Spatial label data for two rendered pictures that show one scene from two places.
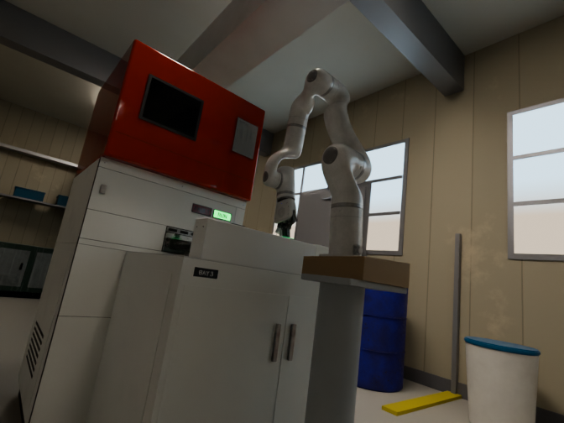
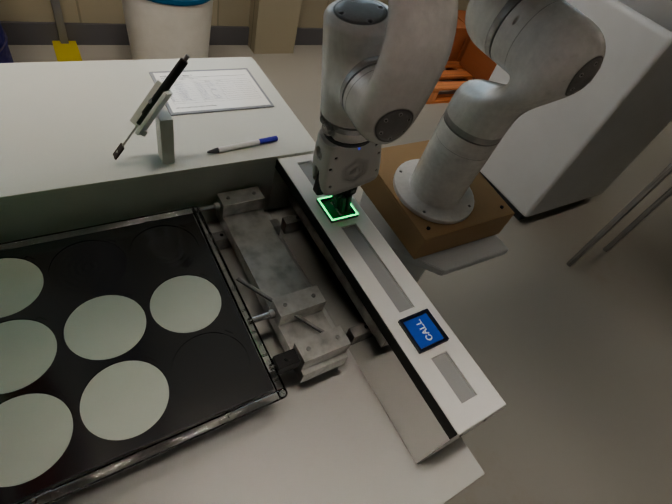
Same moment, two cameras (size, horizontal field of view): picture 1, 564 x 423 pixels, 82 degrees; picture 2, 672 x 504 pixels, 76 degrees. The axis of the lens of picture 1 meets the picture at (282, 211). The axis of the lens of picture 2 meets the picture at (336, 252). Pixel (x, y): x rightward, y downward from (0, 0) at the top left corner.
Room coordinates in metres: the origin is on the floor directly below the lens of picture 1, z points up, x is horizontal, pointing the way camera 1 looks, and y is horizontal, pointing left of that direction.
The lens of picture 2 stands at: (1.43, 0.53, 1.47)
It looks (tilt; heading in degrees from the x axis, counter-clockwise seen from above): 48 degrees down; 264
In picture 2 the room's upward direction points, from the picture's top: 21 degrees clockwise
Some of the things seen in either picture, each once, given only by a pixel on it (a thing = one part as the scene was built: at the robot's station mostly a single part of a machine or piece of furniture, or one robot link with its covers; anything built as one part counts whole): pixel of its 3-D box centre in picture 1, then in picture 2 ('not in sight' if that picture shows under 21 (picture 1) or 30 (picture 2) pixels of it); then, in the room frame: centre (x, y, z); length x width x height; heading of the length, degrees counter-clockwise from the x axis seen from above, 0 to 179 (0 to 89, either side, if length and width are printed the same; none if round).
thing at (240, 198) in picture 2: not in sight; (240, 200); (1.57, -0.04, 0.89); 0.08 x 0.03 x 0.03; 40
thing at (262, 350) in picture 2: not in sight; (233, 290); (1.52, 0.15, 0.90); 0.38 x 0.01 x 0.01; 130
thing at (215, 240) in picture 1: (259, 250); (362, 287); (1.32, 0.07, 0.89); 0.55 x 0.09 x 0.14; 130
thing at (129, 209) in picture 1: (176, 219); not in sight; (1.69, 0.54, 1.02); 0.81 x 0.03 x 0.40; 130
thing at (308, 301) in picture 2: not in sight; (298, 304); (1.41, 0.14, 0.89); 0.08 x 0.03 x 0.03; 40
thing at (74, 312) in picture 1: (128, 327); not in sight; (1.95, 0.76, 0.41); 0.82 x 0.70 x 0.82; 130
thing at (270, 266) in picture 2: not in sight; (275, 278); (1.46, 0.08, 0.87); 0.36 x 0.08 x 0.03; 130
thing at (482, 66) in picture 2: not in sight; (461, 54); (0.71, -3.01, 0.19); 1.05 x 0.72 x 0.38; 39
